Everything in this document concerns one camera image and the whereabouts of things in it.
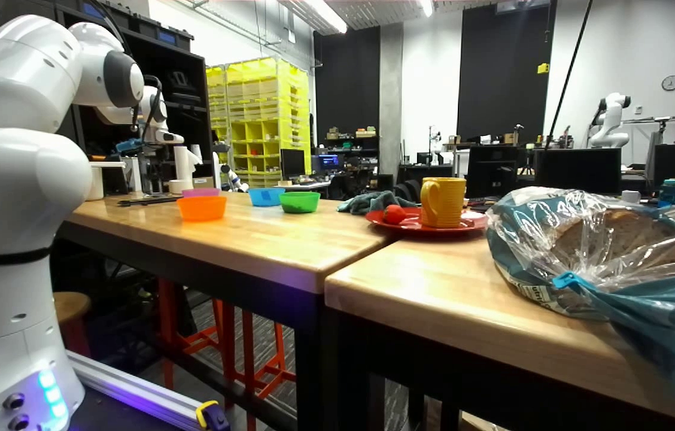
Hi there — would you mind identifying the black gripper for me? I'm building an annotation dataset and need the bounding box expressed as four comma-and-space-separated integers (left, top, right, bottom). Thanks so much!
134, 145, 171, 193

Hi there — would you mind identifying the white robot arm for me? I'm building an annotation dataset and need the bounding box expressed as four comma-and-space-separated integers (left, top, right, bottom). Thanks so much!
0, 15, 179, 431

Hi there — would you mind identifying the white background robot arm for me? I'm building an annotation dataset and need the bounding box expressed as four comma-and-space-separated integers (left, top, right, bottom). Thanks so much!
588, 93, 632, 148

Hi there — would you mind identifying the pink plastic bowl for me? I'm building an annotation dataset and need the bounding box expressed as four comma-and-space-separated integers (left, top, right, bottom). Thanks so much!
179, 188, 222, 200

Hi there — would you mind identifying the orange plastic bowl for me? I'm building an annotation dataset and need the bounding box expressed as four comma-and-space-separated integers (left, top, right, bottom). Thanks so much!
176, 194, 227, 224

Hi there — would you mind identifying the small white ceramic cup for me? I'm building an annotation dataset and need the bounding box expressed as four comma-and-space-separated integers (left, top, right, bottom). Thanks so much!
85, 165, 102, 202

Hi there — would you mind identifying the black shelving unit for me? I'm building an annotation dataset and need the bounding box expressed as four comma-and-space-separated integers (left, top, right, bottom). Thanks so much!
0, 0, 213, 193

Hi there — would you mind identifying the blue plastic bowl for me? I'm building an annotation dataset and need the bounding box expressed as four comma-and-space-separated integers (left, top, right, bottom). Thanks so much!
249, 188, 285, 209

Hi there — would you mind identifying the yellow storage bin rack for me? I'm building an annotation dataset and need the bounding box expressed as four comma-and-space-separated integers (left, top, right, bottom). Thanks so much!
206, 57, 310, 184

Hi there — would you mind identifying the green plastic bowl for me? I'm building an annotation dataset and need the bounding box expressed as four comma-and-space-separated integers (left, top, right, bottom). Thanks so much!
280, 193, 321, 213

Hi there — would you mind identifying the wooden stool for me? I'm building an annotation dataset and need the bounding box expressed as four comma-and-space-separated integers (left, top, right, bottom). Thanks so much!
52, 292, 91, 355

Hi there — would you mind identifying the grey-green cloth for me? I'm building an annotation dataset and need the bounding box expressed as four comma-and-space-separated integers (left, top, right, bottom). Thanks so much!
337, 193, 414, 216

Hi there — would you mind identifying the red tomato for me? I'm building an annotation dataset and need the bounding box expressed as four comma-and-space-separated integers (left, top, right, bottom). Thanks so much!
383, 204, 407, 225

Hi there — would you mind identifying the yellow mug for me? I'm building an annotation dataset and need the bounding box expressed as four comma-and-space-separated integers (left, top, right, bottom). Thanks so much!
419, 177, 467, 227

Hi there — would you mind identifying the red plate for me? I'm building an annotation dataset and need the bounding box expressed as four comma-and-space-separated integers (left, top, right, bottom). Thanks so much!
367, 206, 487, 236

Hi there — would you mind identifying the blue wrist camera cover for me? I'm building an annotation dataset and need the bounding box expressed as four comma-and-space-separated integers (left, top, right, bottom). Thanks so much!
112, 139, 143, 155

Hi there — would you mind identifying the wall clock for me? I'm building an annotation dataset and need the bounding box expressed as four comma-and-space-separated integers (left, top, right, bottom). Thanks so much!
660, 74, 675, 93

